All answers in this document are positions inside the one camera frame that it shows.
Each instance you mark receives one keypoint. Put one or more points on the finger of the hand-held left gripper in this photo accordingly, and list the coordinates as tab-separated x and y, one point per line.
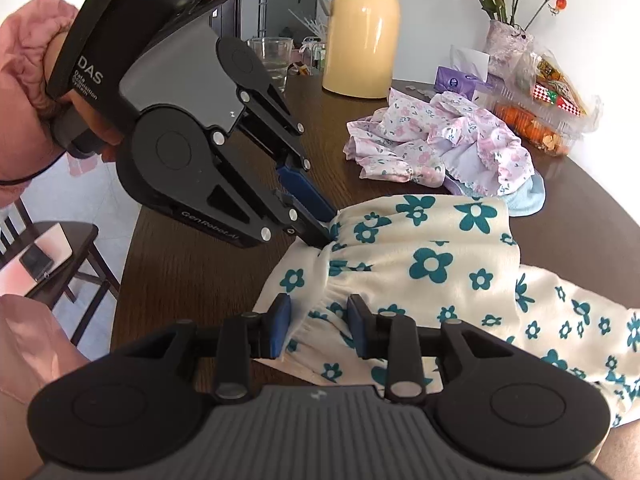
305	192
312	232

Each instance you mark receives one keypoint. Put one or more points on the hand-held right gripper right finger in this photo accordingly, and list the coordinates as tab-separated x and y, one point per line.
357	330

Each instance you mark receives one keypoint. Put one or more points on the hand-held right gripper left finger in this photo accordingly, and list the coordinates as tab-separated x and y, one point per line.
280	327

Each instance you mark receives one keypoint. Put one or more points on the teal floral cream pants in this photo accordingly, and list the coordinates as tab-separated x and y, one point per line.
440	270

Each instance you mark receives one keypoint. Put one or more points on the person's left forearm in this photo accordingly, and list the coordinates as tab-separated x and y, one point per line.
22	85

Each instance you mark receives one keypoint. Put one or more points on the person's left hand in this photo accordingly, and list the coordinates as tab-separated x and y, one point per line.
102	125

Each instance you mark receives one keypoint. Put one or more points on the glass cup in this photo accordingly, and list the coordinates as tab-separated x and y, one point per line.
272	62

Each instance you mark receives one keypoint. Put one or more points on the pink floral garment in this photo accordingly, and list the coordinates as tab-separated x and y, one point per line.
415	135

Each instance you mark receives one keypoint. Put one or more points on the white sticks bundle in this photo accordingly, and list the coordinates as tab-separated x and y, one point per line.
310	22

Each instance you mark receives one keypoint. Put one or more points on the fallen flower petals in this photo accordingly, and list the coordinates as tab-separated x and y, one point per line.
420	89

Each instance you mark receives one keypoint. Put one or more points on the purple garment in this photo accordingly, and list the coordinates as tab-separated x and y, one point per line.
470	185

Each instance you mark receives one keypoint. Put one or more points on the yellow thermos jug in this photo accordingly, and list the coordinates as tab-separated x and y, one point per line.
362	35

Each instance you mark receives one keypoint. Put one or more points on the purple tissue box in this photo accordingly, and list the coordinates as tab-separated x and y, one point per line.
455	80

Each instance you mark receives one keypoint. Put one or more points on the dark wooden chair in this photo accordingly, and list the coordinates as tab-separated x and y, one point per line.
85	260

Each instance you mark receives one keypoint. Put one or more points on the light blue cloth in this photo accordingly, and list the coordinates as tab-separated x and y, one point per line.
527	197

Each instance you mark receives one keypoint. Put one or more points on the clear plastic fruit box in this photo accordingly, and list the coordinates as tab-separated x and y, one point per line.
530	125

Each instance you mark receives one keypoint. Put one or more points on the black phone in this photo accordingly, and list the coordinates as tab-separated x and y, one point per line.
35	262

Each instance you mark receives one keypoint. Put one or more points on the pale textured vase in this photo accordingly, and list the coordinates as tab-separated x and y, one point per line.
507	45

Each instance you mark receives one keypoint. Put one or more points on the plastic snack bag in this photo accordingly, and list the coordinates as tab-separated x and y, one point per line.
555	85

